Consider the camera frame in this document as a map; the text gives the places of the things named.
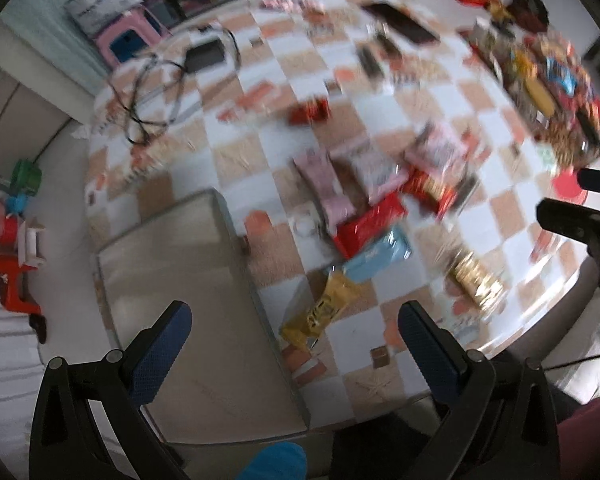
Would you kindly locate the yellow snack packet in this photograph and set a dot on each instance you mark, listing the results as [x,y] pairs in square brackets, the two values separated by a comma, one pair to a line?
[322,310]

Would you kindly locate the pink plastic stool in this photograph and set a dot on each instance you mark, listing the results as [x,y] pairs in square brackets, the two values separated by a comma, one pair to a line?
[130,35]

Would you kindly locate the blue shoe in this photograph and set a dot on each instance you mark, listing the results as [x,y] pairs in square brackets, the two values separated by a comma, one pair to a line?
[275,461]

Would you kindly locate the light blue snack packet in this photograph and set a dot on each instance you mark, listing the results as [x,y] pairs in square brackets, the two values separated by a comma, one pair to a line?
[377,256]

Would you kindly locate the large red snack packet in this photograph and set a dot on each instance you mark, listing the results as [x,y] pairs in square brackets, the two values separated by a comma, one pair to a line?
[369,224]

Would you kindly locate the maroon trouser leg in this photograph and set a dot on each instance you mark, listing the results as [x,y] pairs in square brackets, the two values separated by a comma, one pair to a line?
[592,440]

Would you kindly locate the red plastic toy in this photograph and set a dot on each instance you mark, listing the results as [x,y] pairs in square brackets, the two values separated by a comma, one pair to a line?
[2,260]

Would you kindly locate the black power bank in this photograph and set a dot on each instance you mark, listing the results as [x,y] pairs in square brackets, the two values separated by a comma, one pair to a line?
[205,55]

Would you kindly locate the green plastic container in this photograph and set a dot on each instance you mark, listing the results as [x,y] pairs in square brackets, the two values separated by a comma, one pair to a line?
[26,177]

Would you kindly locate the small brown square sweet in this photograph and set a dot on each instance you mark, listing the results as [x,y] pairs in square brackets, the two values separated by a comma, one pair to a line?
[380,355]

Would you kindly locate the pink and white snack packet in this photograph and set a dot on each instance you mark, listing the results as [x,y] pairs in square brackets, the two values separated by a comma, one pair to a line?
[436,147]

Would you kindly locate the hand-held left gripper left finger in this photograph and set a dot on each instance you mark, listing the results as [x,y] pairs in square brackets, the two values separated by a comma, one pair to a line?
[162,355]

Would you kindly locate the red round lid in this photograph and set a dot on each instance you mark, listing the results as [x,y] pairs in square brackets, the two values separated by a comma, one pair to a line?
[569,185]

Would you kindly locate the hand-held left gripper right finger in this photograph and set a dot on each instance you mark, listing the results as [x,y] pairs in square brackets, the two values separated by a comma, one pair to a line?
[430,355]

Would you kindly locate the small red snack packet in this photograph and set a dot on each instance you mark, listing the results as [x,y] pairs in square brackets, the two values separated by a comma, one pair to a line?
[309,111]

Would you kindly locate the white cardboard box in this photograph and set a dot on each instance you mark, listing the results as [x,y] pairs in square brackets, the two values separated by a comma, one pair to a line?
[100,0]

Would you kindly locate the pale pink snack packet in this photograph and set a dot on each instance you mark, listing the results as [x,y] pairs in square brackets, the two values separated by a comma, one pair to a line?
[325,185]

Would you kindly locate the red and gold snack packet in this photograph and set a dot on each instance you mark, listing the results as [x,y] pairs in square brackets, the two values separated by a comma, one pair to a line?
[430,191]

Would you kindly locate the brown and pink snack packet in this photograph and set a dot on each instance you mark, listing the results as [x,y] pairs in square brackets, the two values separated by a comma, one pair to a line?
[375,167]

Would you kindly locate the clear plastic storage box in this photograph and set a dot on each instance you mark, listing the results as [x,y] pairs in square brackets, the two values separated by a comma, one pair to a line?
[200,320]

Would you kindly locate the pile of assorted snack packets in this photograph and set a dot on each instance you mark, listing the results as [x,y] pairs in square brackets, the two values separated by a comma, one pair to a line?
[545,75]

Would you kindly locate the black smartphone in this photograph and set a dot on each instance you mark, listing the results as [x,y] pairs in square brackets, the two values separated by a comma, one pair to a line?
[401,22]

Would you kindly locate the dark snack bar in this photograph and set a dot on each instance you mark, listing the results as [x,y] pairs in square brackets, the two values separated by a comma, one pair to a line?
[370,61]
[389,45]

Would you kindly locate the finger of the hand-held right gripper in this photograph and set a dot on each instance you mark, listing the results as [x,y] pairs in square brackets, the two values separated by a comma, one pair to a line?
[597,181]
[565,217]

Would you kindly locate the small white cup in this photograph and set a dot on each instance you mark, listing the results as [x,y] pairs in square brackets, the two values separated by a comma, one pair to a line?
[305,225]

